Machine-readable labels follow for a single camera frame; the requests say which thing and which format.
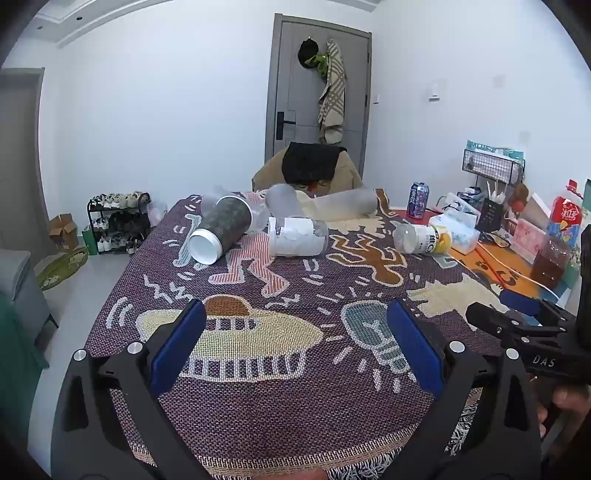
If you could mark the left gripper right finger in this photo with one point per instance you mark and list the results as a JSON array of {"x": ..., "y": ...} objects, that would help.
[{"x": 482, "y": 423}]

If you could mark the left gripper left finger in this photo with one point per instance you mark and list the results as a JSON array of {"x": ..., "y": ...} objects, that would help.
[{"x": 88, "y": 441}]

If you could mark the clear plastic cup white label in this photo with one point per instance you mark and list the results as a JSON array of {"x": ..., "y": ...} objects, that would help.
[{"x": 297, "y": 237}]

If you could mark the tall frosted plastic cup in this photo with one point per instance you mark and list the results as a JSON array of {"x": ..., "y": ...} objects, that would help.
[{"x": 345, "y": 205}]

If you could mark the dark patterned paper cup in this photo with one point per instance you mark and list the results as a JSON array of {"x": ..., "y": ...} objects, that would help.
[{"x": 220, "y": 229}]

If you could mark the small frosted plastic cup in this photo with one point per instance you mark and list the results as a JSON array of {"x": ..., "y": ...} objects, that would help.
[{"x": 281, "y": 199}]

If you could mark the person's right hand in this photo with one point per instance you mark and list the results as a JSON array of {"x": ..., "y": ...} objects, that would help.
[{"x": 573, "y": 401}]

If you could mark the orange cat mat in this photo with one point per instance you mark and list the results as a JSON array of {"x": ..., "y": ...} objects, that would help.
[{"x": 499, "y": 267}]

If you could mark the pink floral box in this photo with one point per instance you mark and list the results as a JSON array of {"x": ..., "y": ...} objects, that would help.
[{"x": 527, "y": 240}]

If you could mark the red snack bag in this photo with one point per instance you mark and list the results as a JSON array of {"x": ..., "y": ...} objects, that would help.
[{"x": 565, "y": 220}]

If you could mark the black mesh pen holder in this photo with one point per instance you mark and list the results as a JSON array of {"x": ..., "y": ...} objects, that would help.
[{"x": 491, "y": 216}]

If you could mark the white tissue pack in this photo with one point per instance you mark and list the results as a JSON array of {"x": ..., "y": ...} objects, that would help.
[{"x": 462, "y": 228}]

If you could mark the brown plush toy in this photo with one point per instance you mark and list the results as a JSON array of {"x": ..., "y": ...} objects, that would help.
[{"x": 519, "y": 199}]

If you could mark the orange label vitamin bottle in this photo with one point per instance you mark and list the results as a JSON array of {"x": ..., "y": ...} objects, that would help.
[{"x": 422, "y": 239}]

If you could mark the green round rug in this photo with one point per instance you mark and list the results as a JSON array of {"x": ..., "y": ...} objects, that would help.
[{"x": 62, "y": 268}]

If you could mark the grey sofa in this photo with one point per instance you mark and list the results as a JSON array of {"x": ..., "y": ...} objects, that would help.
[{"x": 19, "y": 285}]

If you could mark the patterned woven purple blanket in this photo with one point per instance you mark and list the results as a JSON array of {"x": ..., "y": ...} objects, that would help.
[{"x": 296, "y": 368}]

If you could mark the purple soda can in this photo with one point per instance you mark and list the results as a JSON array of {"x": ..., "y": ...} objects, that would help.
[{"x": 418, "y": 200}]

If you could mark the cardboard box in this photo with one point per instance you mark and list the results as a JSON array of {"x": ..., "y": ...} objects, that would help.
[{"x": 63, "y": 232}]

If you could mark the black shoe rack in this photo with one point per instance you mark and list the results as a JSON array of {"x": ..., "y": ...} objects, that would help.
[{"x": 119, "y": 222}]

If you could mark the black jacket on chair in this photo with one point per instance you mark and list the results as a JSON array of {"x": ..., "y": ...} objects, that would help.
[{"x": 306, "y": 164}]

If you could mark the tan chair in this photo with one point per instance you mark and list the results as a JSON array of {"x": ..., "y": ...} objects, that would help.
[{"x": 346, "y": 177}]

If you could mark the plaid scarf on door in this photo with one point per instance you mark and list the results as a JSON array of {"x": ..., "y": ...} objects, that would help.
[{"x": 331, "y": 117}]

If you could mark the grey door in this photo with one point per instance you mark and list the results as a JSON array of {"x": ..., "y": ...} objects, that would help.
[{"x": 293, "y": 93}]

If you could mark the black hat on door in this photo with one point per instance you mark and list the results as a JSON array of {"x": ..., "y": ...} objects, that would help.
[{"x": 307, "y": 54}]

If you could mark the black wire basket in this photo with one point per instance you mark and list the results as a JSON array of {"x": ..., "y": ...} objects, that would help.
[{"x": 493, "y": 167}]

